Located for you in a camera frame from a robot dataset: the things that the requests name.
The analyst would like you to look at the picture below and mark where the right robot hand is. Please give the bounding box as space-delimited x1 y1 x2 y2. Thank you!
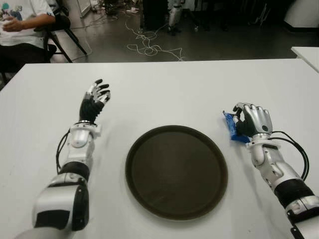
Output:
233 102 273 137

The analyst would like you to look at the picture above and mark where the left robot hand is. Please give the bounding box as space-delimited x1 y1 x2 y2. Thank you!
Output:
79 79 112 124

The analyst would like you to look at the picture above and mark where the blue Oreo packet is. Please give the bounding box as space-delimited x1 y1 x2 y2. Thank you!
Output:
222 110 250 144

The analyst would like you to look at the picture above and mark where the white side table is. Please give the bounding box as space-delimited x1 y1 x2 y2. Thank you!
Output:
291 46 319 73

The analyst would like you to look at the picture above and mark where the black folding chair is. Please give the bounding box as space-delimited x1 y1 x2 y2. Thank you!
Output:
33 0 88 63

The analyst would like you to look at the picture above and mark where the dark round tray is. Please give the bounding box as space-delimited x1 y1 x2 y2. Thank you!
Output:
125 125 229 221

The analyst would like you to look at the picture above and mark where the seated person in white shirt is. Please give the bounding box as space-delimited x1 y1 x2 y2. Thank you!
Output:
0 0 57 75

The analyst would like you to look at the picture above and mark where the white curved cabinet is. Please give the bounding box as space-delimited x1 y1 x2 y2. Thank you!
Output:
284 0 319 33

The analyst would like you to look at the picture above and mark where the black cabinet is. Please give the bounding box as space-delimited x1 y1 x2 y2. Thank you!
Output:
142 0 170 30

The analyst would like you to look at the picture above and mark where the dark rolling chair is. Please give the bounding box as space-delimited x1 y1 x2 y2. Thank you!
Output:
189 0 230 33

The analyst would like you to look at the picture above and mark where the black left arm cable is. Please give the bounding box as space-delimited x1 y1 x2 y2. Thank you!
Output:
56 130 72 175

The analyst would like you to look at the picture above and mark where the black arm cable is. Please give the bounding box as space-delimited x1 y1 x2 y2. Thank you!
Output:
56 130 72 175
270 130 310 180

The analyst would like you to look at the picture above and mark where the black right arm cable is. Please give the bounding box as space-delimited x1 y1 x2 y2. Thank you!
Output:
270 130 310 180

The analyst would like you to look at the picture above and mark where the tangled white floor cable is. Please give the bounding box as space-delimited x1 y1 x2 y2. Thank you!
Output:
124 17 185 62

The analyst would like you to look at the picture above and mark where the white frame panel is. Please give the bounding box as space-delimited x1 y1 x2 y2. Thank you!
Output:
79 0 94 18

